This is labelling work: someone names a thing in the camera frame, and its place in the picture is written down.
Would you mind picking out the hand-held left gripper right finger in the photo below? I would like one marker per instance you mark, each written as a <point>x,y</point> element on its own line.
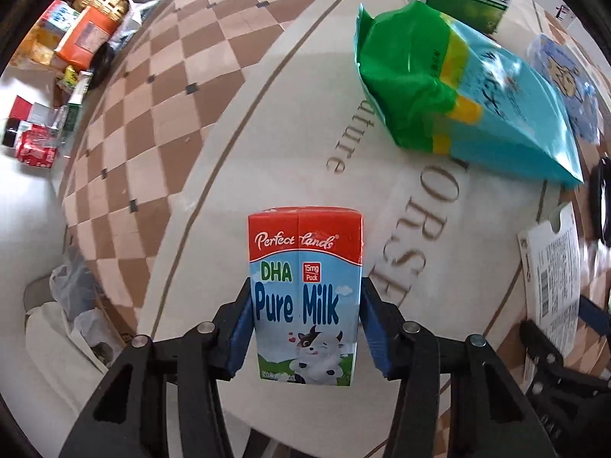
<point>377,334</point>

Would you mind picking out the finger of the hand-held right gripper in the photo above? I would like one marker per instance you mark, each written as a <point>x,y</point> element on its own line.
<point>539,343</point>
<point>594,312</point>

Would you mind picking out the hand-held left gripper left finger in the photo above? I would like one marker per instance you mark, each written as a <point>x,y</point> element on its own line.
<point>240,338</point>

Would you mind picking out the white printed paper card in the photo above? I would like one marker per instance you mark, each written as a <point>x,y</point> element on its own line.
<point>553,272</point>

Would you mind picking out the red blue milk carton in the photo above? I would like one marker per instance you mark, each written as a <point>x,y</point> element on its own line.
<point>305,296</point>

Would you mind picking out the green teal snack bag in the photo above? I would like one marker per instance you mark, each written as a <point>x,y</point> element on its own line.
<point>501,114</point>

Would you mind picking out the blue cartoon tissue packet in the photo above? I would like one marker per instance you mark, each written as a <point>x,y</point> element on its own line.
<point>568,81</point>

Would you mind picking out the green white medicine box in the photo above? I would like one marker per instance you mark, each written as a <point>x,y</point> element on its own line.
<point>468,4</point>

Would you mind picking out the black rounded object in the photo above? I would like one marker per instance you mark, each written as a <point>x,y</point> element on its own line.
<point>602,200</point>

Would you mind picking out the crumpled white plastic bag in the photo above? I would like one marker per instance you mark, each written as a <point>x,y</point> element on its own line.
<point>76,291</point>

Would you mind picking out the checkered brown tablecloth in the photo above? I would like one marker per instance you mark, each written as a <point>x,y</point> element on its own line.
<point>238,105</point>

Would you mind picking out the red can pack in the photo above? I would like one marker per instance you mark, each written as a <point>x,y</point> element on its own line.
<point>34,149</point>

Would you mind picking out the green white small box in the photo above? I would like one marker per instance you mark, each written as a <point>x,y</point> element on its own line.
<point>76,105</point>

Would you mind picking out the red white box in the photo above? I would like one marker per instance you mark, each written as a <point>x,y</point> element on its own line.
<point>24,110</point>

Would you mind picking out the orange box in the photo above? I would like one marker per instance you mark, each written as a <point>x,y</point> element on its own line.
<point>86,38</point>

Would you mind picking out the yellow packages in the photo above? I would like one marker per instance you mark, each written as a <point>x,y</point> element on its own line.
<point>33,47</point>

